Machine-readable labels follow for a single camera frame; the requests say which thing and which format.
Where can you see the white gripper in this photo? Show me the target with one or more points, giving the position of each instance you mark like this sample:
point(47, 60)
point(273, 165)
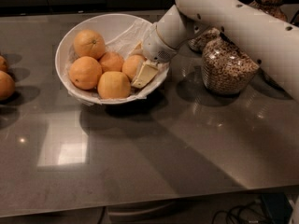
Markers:
point(154, 47)

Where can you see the orange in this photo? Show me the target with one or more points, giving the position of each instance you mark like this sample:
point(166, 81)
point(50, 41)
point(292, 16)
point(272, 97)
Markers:
point(7, 85)
point(85, 72)
point(3, 64)
point(131, 64)
point(89, 43)
point(111, 61)
point(114, 85)

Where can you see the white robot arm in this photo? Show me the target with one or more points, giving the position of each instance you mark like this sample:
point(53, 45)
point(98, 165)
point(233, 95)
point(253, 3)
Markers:
point(270, 42)

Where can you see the white bowl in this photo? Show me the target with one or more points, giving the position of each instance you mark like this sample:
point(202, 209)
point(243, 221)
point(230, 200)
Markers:
point(106, 25)

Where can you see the white paper liner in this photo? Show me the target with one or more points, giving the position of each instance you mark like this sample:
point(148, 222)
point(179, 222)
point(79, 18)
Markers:
point(124, 38)

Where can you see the back left cereal jar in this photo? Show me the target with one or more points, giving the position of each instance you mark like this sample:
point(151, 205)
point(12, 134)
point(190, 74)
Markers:
point(198, 44)

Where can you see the orange top back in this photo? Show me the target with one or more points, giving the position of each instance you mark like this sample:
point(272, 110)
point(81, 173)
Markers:
point(89, 43)

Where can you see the front cereal glass jar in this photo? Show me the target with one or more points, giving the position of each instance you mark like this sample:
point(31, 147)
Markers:
point(226, 69)

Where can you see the back right cereal jar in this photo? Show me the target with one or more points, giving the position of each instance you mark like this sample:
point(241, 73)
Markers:
point(270, 7)

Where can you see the black power adapter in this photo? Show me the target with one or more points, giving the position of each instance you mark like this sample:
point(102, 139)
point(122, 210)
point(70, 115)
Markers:
point(277, 207)

